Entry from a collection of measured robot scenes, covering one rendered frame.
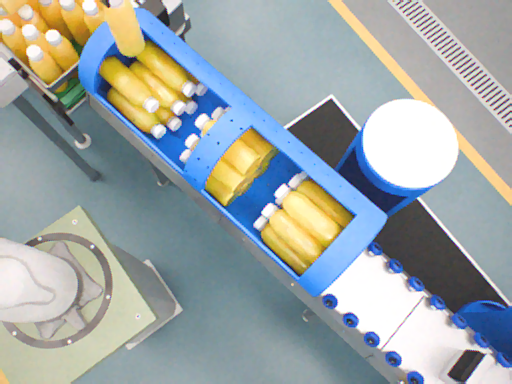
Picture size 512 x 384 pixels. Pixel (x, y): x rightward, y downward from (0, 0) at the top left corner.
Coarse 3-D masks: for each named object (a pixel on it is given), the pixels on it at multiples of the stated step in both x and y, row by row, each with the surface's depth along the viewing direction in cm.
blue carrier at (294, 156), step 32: (96, 32) 120; (160, 32) 124; (96, 64) 121; (128, 64) 141; (192, 64) 121; (96, 96) 129; (192, 96) 144; (224, 96) 118; (192, 128) 144; (224, 128) 114; (256, 128) 116; (192, 160) 117; (288, 160) 136; (320, 160) 120; (256, 192) 139; (352, 192) 116; (352, 224) 109; (320, 256) 109; (352, 256) 108; (320, 288) 113
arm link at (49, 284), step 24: (0, 240) 104; (0, 264) 94; (24, 264) 96; (48, 264) 101; (0, 288) 93; (24, 288) 94; (48, 288) 99; (72, 288) 110; (0, 312) 94; (24, 312) 96; (48, 312) 103
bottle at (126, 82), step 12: (108, 60) 129; (108, 72) 129; (120, 72) 128; (132, 72) 130; (120, 84) 128; (132, 84) 128; (144, 84) 129; (132, 96) 128; (144, 96) 128; (144, 108) 130
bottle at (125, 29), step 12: (108, 12) 102; (120, 12) 102; (132, 12) 105; (108, 24) 106; (120, 24) 105; (132, 24) 107; (120, 36) 109; (132, 36) 110; (120, 48) 114; (132, 48) 114
